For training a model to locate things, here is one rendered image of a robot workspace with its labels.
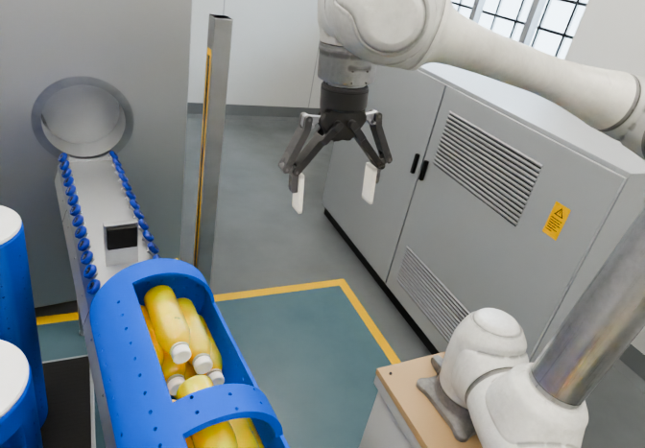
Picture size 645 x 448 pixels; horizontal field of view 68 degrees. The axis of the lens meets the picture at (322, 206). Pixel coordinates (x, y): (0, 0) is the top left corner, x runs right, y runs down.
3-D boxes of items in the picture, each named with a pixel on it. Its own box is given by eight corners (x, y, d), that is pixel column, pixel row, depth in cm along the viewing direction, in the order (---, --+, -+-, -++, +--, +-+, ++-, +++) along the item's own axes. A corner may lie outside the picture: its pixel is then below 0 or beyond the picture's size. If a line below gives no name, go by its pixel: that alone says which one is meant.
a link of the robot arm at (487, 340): (488, 361, 126) (515, 295, 115) (519, 422, 110) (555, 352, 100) (429, 359, 123) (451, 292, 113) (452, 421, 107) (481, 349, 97)
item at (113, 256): (136, 257, 162) (136, 219, 154) (139, 265, 159) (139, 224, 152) (105, 262, 157) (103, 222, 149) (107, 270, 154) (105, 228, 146)
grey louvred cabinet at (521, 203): (372, 209, 425) (417, 41, 357) (560, 412, 259) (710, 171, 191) (317, 213, 402) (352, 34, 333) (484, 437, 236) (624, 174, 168)
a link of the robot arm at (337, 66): (391, 50, 70) (385, 90, 73) (361, 39, 78) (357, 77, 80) (335, 49, 67) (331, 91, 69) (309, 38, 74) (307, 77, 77)
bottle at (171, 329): (167, 308, 118) (189, 364, 104) (138, 307, 113) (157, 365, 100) (178, 285, 115) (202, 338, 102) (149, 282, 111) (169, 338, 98)
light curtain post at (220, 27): (197, 383, 234) (226, 15, 153) (201, 392, 229) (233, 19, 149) (184, 387, 230) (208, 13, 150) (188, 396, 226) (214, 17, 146)
